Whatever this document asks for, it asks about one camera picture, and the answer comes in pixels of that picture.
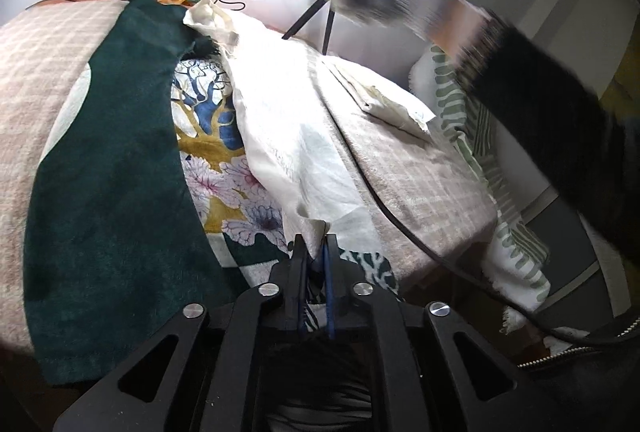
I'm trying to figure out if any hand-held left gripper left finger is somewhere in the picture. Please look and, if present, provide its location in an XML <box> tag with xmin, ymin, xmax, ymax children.
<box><xmin>52</xmin><ymin>234</ymin><xmax>308</xmax><ymax>432</ymax></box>

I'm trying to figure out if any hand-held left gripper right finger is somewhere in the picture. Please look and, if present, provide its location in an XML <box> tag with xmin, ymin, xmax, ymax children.
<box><xmin>321</xmin><ymin>234</ymin><xmax>571</xmax><ymax>432</ymax></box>

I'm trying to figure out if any white garment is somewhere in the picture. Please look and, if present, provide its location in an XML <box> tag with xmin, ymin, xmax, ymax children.
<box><xmin>182</xmin><ymin>0</ymin><xmax>436</xmax><ymax>263</ymax></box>

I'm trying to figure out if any dark green printed garment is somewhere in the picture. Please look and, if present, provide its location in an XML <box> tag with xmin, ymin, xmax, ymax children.
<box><xmin>22</xmin><ymin>0</ymin><xmax>401</xmax><ymax>385</ymax></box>

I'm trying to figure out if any person's right forearm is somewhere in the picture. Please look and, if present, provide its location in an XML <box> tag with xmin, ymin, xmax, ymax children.
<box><xmin>430</xmin><ymin>4</ymin><xmax>640</xmax><ymax>238</ymax></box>

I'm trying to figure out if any beige checked blanket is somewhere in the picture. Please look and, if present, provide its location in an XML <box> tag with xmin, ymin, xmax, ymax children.
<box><xmin>0</xmin><ymin>0</ymin><xmax>501</xmax><ymax>353</ymax></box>

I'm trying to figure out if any white green striped cushion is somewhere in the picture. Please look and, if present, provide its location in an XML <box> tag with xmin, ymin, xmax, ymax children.
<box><xmin>407</xmin><ymin>44</ymin><xmax>552</xmax><ymax>314</ymax></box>

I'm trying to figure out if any person's black zipped jacket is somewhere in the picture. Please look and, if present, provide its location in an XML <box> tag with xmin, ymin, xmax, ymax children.
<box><xmin>517</xmin><ymin>312</ymin><xmax>640</xmax><ymax>432</ymax></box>

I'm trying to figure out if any black ring light tripod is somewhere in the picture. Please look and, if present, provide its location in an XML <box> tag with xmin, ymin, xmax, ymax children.
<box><xmin>281</xmin><ymin>0</ymin><xmax>337</xmax><ymax>56</ymax></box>

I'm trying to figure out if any thick black cable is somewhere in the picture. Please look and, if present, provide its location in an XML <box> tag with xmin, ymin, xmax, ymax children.
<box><xmin>356</xmin><ymin>169</ymin><xmax>640</xmax><ymax>345</ymax></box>

